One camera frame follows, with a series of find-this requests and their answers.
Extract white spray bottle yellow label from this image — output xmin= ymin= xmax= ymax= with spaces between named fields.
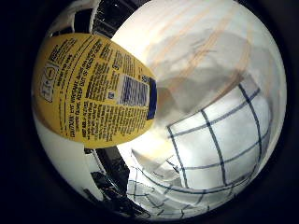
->
xmin=31 ymin=31 xmax=159 ymax=201

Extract white cloth dark grid lines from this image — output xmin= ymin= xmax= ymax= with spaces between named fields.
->
xmin=125 ymin=74 xmax=276 ymax=219

